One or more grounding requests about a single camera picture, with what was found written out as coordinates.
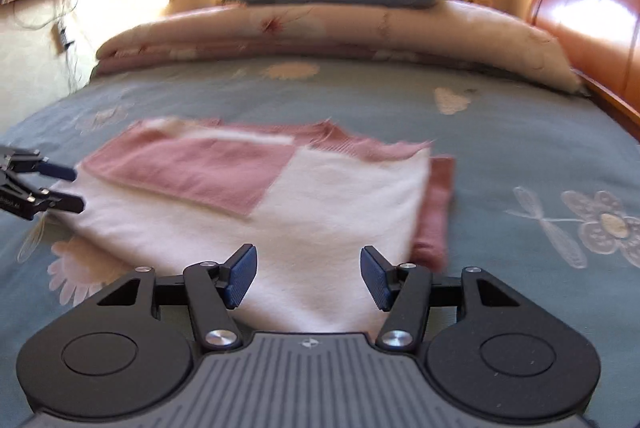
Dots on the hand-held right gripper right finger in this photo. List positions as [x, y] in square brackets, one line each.
[377, 279]

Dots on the black wall power socket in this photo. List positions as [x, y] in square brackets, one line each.
[62, 38]

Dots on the blue floral bed sheet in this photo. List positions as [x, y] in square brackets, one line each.
[500, 147]

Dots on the pink and cream sweater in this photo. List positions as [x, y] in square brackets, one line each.
[325, 218]

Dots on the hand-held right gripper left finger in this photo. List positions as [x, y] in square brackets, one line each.
[241, 277]

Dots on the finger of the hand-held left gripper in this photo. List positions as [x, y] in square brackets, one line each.
[60, 203]
[55, 170]

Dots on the wooden headboard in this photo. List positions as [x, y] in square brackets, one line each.
[590, 7]

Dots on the folded floral quilt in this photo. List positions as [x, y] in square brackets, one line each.
[350, 27]

